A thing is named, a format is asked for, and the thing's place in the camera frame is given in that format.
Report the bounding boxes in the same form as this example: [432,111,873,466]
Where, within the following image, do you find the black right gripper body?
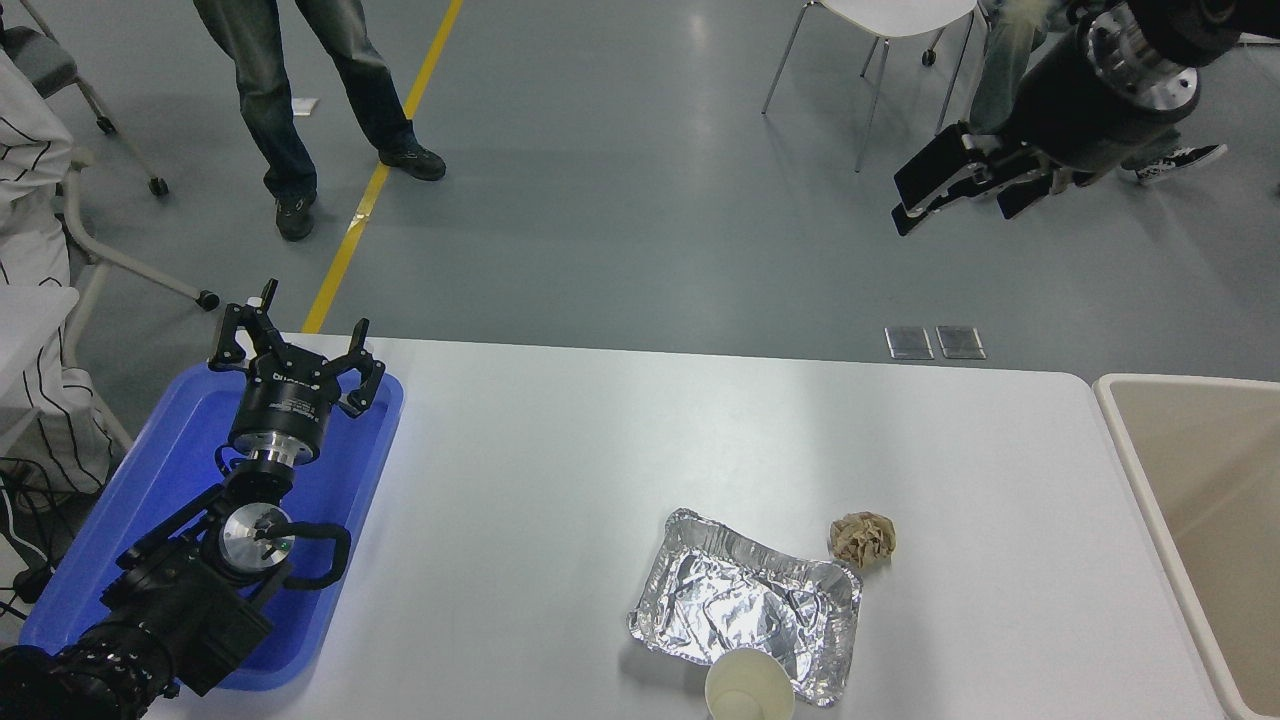
[1008,22,1179,183]

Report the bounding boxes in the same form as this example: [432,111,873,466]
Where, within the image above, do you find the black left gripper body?
[228,356,339,453]

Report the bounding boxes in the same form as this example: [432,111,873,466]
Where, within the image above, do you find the white paper cup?
[704,647,796,720]

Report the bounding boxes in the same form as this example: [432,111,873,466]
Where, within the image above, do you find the white-legged wheeled chair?
[920,0,1001,67]

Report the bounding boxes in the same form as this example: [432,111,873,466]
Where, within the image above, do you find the blue plastic tray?
[20,362,406,693]

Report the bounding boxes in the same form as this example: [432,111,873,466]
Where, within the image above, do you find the grey wheeled chair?
[0,0,223,451]

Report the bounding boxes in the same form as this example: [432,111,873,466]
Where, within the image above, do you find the white chair with metal legs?
[762,0,981,173]

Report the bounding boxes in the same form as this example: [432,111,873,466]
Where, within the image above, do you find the standing person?
[193,0,448,243]

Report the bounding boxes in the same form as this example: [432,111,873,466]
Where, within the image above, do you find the seated person in stripes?
[0,48,121,501]

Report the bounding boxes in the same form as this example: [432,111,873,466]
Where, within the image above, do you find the large pale bin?
[1093,374,1280,720]

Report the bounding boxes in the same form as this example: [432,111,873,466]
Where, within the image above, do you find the crumpled tan paper ball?
[828,512,897,569]

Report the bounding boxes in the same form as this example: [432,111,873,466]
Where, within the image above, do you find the crumpled foil tray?
[628,508,864,709]

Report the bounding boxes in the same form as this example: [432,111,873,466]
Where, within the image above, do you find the black cables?
[0,458,76,621]

